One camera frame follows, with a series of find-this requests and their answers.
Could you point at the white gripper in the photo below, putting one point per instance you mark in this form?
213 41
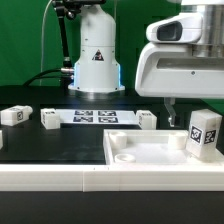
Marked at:
176 63

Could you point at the white square tabletop part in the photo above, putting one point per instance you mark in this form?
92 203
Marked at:
151 147

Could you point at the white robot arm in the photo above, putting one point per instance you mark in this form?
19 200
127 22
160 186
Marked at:
97 72

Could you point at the white sheet with markers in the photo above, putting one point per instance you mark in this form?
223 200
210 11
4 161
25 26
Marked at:
98 117

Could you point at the white obstacle fence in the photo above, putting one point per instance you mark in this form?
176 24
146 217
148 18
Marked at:
126 177

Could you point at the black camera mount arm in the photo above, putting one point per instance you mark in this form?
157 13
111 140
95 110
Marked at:
69 9

